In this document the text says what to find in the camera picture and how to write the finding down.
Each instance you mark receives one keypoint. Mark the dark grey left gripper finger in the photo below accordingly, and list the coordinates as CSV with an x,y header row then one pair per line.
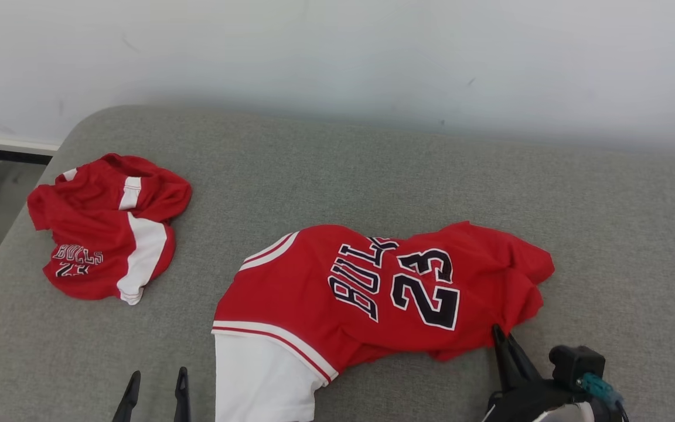
x,y
128,401
182,401

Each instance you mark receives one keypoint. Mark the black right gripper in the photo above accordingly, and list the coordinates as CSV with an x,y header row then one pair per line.
x,y
531,404

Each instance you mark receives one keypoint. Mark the red Bulls 23 jersey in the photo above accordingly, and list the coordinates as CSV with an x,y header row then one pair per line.
x,y
314,293

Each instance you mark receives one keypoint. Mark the red Bulls shorts white stripe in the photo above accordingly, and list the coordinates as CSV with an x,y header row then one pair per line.
x,y
88,234

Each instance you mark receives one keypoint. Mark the white baseboard strip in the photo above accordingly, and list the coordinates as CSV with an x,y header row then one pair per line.
x,y
3,143

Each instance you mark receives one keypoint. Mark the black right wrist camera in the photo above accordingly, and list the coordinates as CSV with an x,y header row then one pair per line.
x,y
572,360

